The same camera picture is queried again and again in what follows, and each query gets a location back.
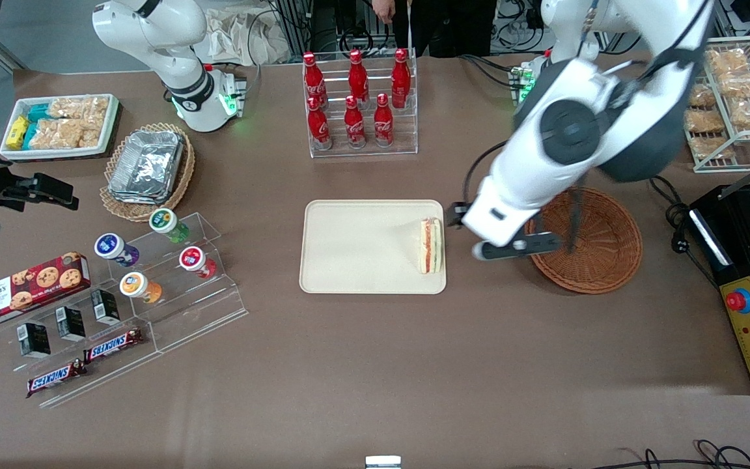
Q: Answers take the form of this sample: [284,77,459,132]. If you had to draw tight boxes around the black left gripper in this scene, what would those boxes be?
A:
[447,202,474,230]

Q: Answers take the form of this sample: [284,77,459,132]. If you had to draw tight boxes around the triangular sandwich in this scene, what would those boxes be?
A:
[417,217,444,276]

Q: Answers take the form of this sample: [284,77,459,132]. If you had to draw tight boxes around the beige plastic tray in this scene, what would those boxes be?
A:
[299,199,447,295]

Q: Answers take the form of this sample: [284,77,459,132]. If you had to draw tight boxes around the white rectangular snack tray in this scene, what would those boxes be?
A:
[0,94,121,161]

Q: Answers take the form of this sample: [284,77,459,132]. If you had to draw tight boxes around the brown round wicker basket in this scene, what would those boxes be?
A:
[524,186,643,295]

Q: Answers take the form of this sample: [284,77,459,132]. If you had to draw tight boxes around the light oval wicker basket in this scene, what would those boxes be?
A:
[100,122,196,223]

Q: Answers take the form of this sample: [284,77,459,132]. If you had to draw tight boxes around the yellow snack pack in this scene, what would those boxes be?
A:
[5,116,29,150]

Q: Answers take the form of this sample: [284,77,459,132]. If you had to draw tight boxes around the red Walkers cookie box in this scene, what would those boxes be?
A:
[0,251,92,331]

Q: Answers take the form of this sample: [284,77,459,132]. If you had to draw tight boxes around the purple small jar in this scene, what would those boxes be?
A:
[94,233,141,268]

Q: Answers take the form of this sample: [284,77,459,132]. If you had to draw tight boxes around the clear acrylic bottle rack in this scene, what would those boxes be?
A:
[302,49,419,159]

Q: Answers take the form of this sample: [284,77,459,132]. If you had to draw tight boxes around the red cola bottle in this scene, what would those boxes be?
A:
[344,96,367,149]
[391,48,412,109]
[373,93,395,148]
[307,96,333,151]
[302,52,329,109]
[348,50,370,102]

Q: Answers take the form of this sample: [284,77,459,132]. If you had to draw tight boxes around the stack of foil trays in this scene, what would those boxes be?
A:
[108,130,184,205]

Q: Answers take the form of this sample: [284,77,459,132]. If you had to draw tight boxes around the small black box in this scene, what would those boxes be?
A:
[55,306,87,343]
[18,322,52,359]
[90,289,121,326]

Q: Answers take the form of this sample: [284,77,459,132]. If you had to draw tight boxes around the green small jar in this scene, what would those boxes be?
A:
[148,208,191,244]

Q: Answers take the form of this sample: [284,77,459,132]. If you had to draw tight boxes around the orange small jar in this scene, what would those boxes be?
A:
[119,272,163,306]

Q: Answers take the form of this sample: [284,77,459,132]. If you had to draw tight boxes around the Snickers chocolate bar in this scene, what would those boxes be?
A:
[83,328,145,364]
[27,360,88,399]

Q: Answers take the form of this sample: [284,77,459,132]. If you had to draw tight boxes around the red small jar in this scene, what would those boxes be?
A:
[178,246,218,280]

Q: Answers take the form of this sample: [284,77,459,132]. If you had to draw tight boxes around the person in dark clothes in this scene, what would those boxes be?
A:
[371,0,499,58]

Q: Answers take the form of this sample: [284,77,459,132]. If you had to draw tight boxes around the clear acrylic stepped display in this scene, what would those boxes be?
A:
[0,212,249,410]

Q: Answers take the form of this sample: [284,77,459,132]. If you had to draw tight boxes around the crumpled beige bag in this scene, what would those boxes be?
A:
[196,8,291,66]

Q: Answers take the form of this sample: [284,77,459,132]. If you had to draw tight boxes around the black appliance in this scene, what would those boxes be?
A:
[687,151,750,287]

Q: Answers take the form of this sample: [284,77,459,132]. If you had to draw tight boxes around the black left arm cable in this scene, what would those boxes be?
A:
[462,142,507,217]

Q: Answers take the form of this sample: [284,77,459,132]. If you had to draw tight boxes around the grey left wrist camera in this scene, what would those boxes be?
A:
[472,232,563,263]

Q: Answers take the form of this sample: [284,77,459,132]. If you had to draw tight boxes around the black arm base cables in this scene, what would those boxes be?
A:
[458,54,520,87]

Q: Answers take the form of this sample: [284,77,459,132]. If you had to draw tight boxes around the black table cable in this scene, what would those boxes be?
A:
[648,175,722,289]

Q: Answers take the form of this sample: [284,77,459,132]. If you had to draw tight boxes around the black cable bundle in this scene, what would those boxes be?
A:
[570,440,750,469]

